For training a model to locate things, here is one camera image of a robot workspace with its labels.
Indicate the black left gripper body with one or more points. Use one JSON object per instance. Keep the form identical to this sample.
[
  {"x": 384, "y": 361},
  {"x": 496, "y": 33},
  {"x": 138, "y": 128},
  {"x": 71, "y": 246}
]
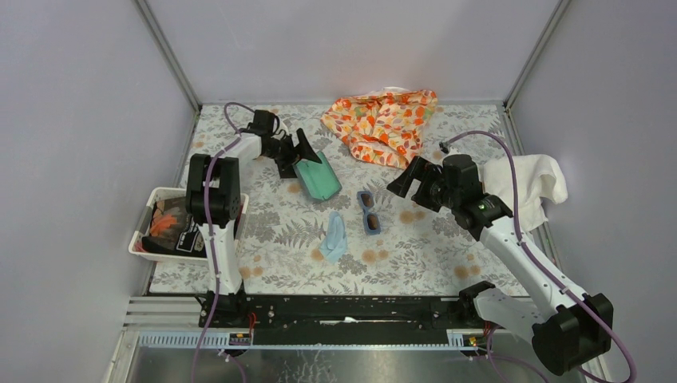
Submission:
[{"x": 282, "y": 150}]

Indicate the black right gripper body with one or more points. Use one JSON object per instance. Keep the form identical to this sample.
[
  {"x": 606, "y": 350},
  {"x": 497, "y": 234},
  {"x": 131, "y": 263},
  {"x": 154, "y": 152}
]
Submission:
[{"x": 435, "y": 175}]

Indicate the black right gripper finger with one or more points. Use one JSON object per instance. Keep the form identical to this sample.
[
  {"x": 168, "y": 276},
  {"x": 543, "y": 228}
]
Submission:
[
  {"x": 414, "y": 171},
  {"x": 422, "y": 197}
]

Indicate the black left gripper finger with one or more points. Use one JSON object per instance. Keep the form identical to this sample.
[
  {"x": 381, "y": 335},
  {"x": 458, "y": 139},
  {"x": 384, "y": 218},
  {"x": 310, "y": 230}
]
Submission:
[
  {"x": 303, "y": 149},
  {"x": 286, "y": 171}
]

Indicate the dark blue glasses case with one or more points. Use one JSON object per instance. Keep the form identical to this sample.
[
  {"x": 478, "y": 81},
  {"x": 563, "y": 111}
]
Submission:
[{"x": 318, "y": 180}]

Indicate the blue frame sunglasses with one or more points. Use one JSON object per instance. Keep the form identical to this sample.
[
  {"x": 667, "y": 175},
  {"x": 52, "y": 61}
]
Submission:
[{"x": 370, "y": 219}]

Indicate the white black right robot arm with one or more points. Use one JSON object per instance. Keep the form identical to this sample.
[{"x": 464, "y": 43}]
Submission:
[{"x": 523, "y": 275}]

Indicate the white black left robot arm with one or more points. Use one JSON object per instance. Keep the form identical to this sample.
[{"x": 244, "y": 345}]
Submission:
[{"x": 213, "y": 197}]

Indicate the orange floral fabric bag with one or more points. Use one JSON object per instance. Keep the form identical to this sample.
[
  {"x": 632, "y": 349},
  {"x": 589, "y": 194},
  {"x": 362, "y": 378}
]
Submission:
[{"x": 383, "y": 127}]

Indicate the floral grey tablecloth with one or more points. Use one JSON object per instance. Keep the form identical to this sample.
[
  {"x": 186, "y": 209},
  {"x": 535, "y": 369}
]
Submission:
[{"x": 418, "y": 252}]

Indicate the light blue cleaning cloth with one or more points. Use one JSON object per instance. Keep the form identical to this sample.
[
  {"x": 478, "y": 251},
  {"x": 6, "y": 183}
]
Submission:
[{"x": 334, "y": 246}]

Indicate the white towel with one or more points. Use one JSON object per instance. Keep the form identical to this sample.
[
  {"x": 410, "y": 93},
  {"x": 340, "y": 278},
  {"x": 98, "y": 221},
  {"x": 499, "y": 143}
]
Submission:
[{"x": 538, "y": 177}]

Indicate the black pouch in basket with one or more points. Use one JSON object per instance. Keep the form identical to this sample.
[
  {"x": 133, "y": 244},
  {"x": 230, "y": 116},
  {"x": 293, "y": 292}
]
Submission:
[{"x": 172, "y": 231}]

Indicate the white perforated plastic basket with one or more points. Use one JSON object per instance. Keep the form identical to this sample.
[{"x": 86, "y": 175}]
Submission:
[{"x": 220, "y": 242}]

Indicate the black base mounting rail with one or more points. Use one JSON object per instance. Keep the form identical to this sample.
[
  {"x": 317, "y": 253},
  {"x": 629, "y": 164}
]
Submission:
[{"x": 344, "y": 320}]

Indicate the aluminium frame profile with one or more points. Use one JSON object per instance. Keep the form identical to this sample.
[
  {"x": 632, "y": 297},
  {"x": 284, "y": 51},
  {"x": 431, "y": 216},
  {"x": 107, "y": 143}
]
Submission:
[{"x": 174, "y": 320}]

